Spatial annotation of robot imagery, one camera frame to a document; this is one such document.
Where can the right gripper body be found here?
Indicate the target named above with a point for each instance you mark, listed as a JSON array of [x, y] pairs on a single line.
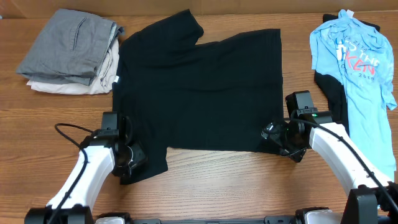
[[295, 145]]

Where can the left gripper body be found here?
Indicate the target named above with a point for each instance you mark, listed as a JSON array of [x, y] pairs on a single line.
[[135, 154]]

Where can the black t-shirt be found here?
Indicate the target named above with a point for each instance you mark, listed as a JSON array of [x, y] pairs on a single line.
[[182, 94]]

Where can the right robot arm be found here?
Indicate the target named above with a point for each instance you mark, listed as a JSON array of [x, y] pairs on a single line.
[[371, 195]]

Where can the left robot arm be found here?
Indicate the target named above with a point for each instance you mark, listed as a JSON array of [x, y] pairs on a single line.
[[111, 149]]

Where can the folded white trousers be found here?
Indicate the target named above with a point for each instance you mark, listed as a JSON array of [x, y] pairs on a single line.
[[102, 83]]

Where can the light blue printed t-shirt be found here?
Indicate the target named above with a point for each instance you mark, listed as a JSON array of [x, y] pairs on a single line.
[[378, 148]]

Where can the folded grey trousers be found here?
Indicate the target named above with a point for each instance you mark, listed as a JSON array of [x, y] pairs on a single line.
[[70, 48]]

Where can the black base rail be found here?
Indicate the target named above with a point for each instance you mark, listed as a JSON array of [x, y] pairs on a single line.
[[211, 221]]

